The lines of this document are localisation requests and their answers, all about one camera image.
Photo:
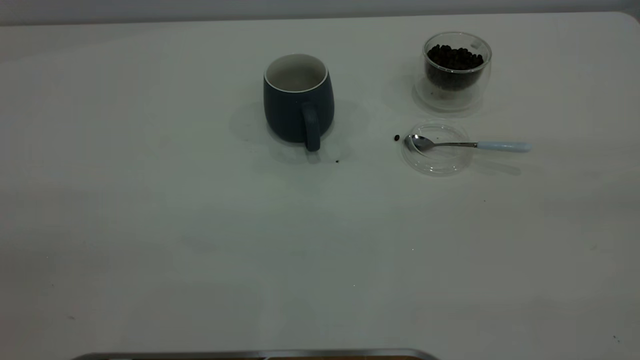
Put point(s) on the dark blue-grey ceramic mug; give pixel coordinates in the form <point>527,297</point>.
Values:
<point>290,115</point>

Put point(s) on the double-walled glass cup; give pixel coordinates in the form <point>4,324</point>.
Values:
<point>450,100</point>

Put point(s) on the coffee beans heap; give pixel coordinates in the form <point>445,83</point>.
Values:
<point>455,62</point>

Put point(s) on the clear glass saucer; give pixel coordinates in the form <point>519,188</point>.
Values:
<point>440,165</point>

